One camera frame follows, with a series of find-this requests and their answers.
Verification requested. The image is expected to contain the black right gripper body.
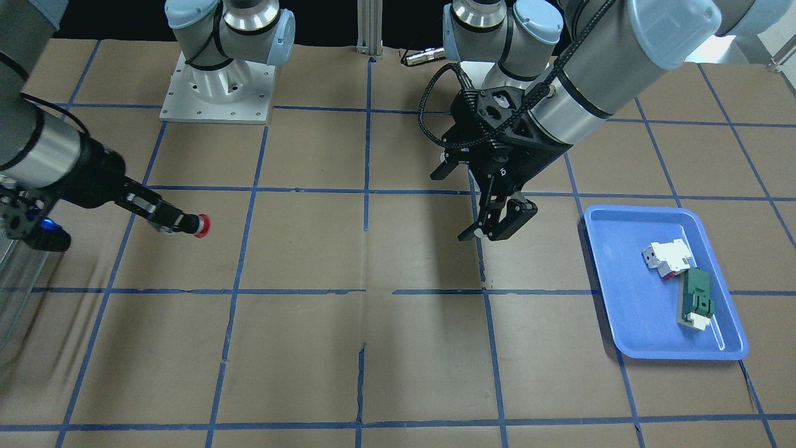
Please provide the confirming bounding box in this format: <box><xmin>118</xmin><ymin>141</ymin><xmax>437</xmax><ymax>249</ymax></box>
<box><xmin>62</xmin><ymin>136</ymin><xmax>153</xmax><ymax>215</ymax></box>

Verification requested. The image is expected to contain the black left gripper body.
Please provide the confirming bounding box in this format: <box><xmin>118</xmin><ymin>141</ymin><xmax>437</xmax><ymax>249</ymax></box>
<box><xmin>445</xmin><ymin>87</ymin><xmax>570</xmax><ymax>194</ymax></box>

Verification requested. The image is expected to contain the red emergency stop button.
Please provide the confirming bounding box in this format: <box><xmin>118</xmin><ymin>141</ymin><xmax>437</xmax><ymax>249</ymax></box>
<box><xmin>177</xmin><ymin>213</ymin><xmax>211</xmax><ymax>238</ymax></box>

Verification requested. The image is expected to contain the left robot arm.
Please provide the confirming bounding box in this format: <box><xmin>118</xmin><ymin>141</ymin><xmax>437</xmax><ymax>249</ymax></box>
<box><xmin>419</xmin><ymin>1</ymin><xmax>791</xmax><ymax>241</ymax></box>

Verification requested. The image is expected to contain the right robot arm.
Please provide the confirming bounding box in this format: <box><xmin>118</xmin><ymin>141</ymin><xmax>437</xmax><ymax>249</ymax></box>
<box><xmin>2</xmin><ymin>1</ymin><xmax>296</xmax><ymax>240</ymax></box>

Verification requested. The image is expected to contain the blue plastic tray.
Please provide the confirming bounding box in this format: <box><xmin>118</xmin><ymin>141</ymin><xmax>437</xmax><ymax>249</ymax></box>
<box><xmin>585</xmin><ymin>204</ymin><xmax>749</xmax><ymax>361</ymax></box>

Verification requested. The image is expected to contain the white circuit breaker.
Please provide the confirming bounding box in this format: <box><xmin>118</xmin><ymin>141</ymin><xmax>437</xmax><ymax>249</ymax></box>
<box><xmin>642</xmin><ymin>238</ymin><xmax>696</xmax><ymax>281</ymax></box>

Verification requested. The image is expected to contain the green terminal block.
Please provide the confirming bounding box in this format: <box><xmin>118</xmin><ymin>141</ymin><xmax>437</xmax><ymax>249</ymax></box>
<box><xmin>677</xmin><ymin>268</ymin><xmax>715</xmax><ymax>331</ymax></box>

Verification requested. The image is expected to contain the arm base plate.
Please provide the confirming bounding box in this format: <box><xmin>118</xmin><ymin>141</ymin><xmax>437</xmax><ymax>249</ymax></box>
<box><xmin>159</xmin><ymin>54</ymin><xmax>278</xmax><ymax>125</ymax></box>
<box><xmin>460</xmin><ymin>60</ymin><xmax>495</xmax><ymax>89</ymax></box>

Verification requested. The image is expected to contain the black braided cable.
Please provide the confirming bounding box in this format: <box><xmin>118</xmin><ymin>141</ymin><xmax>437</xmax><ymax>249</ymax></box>
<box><xmin>418</xmin><ymin>0</ymin><xmax>622</xmax><ymax>150</ymax></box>

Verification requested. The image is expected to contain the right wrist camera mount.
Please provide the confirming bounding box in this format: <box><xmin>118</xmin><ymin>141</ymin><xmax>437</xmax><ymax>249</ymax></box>
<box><xmin>1</xmin><ymin>182</ymin><xmax>72</xmax><ymax>253</ymax></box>

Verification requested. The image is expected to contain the wire mesh shelf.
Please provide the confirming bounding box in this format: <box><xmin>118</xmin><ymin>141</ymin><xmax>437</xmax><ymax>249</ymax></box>
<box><xmin>1</xmin><ymin>237</ymin><xmax>49</xmax><ymax>359</ymax></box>

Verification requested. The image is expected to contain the aluminium frame post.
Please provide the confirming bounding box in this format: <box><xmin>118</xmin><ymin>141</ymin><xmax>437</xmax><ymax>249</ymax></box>
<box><xmin>356</xmin><ymin>0</ymin><xmax>383</xmax><ymax>58</ymax></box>

